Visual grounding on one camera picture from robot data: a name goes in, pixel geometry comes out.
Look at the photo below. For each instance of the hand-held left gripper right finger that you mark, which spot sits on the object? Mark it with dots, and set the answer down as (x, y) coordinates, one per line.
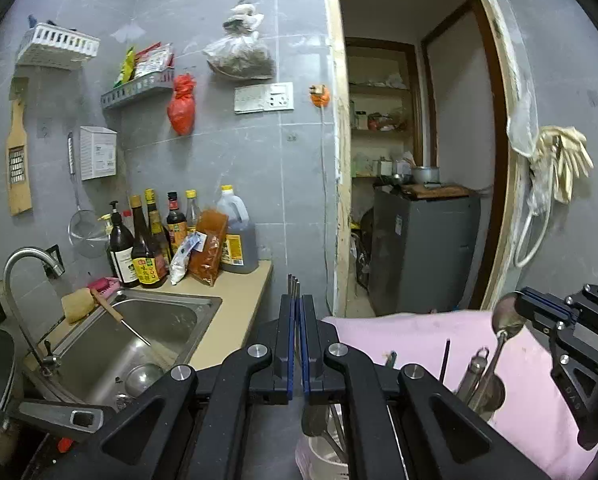
(306, 350)

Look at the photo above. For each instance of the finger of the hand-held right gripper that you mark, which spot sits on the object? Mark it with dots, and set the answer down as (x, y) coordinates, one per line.
(551, 322)
(549, 300)

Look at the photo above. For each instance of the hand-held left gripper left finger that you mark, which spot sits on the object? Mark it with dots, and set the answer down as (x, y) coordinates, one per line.
(292, 350)

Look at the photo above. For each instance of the metal spoon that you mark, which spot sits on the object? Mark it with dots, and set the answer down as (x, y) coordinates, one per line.
(508, 312)

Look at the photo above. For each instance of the metal chopstick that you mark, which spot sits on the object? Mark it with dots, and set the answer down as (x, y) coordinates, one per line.
(290, 285)
(296, 286)

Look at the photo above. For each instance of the metal tube with loop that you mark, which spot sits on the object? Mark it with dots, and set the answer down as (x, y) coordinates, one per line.
(471, 375)

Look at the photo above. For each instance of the teal and black straw brush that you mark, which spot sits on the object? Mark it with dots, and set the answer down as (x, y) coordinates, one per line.
(445, 360)

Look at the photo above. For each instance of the white utensil holder cup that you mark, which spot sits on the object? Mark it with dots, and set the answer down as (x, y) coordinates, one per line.
(319, 462)

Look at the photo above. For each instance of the beige kitchen counter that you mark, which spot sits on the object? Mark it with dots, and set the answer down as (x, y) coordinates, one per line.
(239, 300)

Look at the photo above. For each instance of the pink floral cloth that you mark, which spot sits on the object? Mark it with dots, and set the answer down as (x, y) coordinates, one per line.
(529, 410)

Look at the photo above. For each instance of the large oil jug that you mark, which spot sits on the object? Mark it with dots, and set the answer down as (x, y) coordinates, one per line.
(239, 240)

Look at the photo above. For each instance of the orange spice packet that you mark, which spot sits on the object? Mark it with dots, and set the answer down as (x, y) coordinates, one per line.
(208, 247)

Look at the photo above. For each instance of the grey cabinet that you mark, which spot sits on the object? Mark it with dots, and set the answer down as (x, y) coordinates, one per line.
(424, 255)

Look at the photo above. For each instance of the white blue packet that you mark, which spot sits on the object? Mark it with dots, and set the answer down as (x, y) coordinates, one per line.
(184, 260)

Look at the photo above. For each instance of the cream rubber gloves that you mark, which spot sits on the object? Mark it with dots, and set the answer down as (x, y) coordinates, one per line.
(569, 160)

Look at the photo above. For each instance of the stainless steel sink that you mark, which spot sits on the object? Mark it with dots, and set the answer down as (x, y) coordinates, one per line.
(144, 330)

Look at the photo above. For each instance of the metal bowl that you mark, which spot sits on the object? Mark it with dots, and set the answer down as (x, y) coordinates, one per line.
(144, 379)

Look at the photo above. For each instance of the wooden chopping board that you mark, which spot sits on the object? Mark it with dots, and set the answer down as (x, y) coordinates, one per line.
(436, 191)

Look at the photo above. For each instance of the clear bottle yellow cap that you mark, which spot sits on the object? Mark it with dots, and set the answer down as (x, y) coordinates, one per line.
(192, 212)

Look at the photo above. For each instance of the dark sauce bottle yellow label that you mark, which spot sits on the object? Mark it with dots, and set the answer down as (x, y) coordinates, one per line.
(146, 260)

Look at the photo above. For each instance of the clear hanging plastic bag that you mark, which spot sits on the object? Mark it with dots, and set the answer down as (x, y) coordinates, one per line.
(526, 130)

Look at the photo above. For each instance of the dark bottle red cap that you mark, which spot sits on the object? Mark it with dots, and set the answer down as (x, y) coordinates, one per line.
(175, 222)

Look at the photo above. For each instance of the metal pot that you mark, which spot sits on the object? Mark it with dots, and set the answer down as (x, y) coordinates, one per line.
(425, 175)

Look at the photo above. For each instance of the tall dark bottle yellow cap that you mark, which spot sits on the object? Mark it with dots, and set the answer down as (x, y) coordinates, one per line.
(154, 220)

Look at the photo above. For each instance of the pink soap dish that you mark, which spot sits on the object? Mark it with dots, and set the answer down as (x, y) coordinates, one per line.
(106, 285)

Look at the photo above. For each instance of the dark pump bottle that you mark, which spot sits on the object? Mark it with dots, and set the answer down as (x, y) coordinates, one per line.
(120, 250)

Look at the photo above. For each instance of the yellow sponge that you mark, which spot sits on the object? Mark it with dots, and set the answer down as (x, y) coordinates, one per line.
(78, 306)

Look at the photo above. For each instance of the metal strainer ladle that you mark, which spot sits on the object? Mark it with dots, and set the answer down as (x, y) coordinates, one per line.
(84, 232)

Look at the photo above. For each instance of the wooden shelf unit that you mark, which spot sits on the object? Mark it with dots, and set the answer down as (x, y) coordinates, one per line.
(379, 110)

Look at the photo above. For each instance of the red plastic bag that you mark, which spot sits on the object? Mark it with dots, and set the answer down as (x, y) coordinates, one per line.
(181, 105)

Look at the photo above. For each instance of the metal faucet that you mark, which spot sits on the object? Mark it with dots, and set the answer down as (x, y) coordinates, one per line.
(16, 280)

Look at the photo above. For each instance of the clear bag of dried goods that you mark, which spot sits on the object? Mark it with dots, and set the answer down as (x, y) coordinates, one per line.
(239, 55)

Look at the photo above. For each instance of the red white snack packets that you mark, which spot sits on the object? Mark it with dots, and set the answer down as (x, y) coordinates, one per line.
(154, 60)

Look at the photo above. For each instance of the wooden grater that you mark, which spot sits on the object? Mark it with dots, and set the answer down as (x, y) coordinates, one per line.
(19, 170)

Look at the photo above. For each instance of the yellow green snack packet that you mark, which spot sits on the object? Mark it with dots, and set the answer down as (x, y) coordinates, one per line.
(125, 67)

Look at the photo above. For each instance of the wooden door frame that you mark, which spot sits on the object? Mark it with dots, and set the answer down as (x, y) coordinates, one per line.
(499, 110)

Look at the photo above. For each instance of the white wall socket panel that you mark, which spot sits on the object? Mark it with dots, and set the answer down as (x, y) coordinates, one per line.
(264, 97)

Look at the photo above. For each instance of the white box on wall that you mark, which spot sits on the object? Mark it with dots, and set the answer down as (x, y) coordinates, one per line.
(98, 152)

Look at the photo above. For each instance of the grey wall shelf basket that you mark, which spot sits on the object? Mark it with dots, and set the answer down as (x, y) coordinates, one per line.
(136, 92)

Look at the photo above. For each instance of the white plastic wall basket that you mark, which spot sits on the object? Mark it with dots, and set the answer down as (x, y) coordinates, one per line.
(56, 47)

